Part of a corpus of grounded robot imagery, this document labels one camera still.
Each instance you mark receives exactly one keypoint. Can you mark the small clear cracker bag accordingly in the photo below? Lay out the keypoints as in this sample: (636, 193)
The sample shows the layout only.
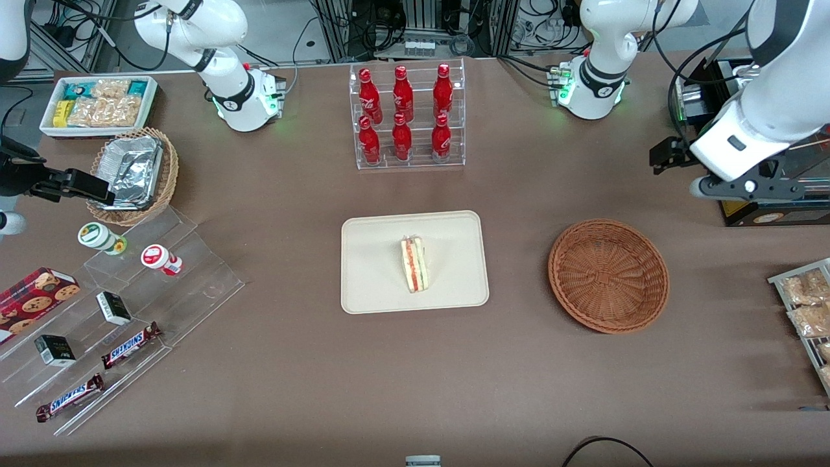
(110, 88)

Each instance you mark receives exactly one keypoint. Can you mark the white power strip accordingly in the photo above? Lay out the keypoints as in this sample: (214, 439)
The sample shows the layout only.
(418, 47)

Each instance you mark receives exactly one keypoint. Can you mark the triangle sandwich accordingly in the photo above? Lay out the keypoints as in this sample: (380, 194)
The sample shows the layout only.
(415, 266)

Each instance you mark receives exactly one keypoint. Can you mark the aluminium frame with electronics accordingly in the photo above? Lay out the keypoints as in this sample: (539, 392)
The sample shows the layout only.
(421, 16)

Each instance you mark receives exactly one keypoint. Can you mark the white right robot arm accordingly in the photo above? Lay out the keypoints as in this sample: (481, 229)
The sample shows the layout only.
(214, 26)

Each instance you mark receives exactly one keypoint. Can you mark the clear acrylic bottle rack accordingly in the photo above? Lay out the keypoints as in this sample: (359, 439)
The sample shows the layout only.
(418, 162)

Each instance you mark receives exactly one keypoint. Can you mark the clear acrylic stepped shelf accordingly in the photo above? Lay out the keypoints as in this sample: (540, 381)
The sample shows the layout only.
(194, 279)

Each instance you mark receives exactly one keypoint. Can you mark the white rectangular snack bin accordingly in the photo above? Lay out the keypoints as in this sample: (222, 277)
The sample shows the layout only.
(152, 97)

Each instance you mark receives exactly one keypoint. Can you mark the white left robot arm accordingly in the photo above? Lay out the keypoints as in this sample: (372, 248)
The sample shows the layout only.
(791, 65)

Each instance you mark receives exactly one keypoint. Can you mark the small grey device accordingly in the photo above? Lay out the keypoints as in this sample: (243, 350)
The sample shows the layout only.
(423, 462)

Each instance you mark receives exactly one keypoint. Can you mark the teal snack packet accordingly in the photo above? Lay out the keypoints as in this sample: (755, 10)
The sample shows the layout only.
(79, 91)
(137, 87)

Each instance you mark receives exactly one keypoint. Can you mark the black metal equipment box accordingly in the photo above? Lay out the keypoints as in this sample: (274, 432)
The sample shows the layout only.
(690, 97)

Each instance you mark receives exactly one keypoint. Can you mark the red lid yogurt cup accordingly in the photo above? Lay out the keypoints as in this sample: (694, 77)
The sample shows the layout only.
(155, 256)

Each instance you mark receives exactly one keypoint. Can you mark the aluminium foil container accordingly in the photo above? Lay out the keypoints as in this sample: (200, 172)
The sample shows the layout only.
(133, 172)

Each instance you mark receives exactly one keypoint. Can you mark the clear fried snack bag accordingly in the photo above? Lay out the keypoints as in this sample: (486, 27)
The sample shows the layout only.
(826, 376)
(810, 321)
(825, 351)
(804, 288)

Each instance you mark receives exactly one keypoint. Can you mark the green lid yogurt cup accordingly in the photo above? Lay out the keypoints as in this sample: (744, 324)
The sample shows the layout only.
(96, 236)

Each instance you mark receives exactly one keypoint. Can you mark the large clear cracker bag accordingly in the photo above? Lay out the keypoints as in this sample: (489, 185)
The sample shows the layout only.
(107, 111)

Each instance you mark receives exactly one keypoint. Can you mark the yellow snack packet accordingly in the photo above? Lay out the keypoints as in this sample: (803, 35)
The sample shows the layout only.
(60, 113)

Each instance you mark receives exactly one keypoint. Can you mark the beige plastic tray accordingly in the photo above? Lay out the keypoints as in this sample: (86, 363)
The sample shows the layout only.
(369, 263)

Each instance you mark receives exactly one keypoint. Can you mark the light wicker basket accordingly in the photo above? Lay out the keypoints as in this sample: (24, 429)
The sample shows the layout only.
(168, 175)

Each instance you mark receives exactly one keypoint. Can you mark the small black carton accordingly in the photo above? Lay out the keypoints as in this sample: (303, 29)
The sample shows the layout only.
(55, 350)
(113, 308)

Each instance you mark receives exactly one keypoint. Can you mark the red cola bottle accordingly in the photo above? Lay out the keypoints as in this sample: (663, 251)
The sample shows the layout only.
(369, 144)
(402, 141)
(443, 94)
(441, 141)
(369, 97)
(403, 96)

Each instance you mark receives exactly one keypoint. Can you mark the red cookie box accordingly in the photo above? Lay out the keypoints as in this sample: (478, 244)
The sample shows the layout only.
(32, 301)

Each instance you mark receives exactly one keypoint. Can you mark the snickers chocolate bar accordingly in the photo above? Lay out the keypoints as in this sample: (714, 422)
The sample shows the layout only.
(70, 397)
(130, 345)

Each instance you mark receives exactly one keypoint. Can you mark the round brown wicker basket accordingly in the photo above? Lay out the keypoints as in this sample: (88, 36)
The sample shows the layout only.
(609, 275)

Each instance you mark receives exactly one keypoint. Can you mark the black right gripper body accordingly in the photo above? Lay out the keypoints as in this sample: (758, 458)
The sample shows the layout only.
(18, 179)

